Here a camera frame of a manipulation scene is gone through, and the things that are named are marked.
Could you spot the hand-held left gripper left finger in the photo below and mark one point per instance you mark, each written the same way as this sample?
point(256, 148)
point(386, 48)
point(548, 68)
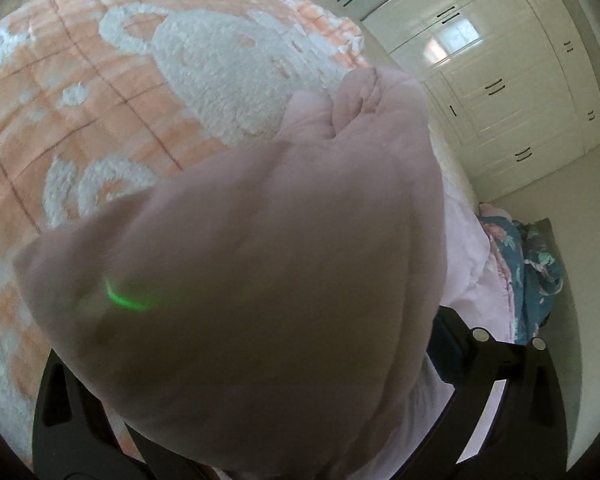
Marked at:
point(55, 410)

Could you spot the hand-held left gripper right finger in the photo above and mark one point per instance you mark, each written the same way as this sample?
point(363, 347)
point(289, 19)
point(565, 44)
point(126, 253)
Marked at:
point(442, 355)

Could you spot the pink quilted jacket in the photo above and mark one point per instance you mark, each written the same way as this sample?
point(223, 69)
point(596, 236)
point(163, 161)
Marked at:
point(260, 260)

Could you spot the teal and pink floral duvet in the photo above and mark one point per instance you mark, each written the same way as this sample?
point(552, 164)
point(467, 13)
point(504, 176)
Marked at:
point(530, 270)

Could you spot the white glossy wardrobe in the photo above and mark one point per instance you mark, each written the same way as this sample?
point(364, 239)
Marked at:
point(480, 60)

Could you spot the orange bear print blanket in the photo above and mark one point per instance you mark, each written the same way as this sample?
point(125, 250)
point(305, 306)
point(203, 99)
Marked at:
point(80, 110)

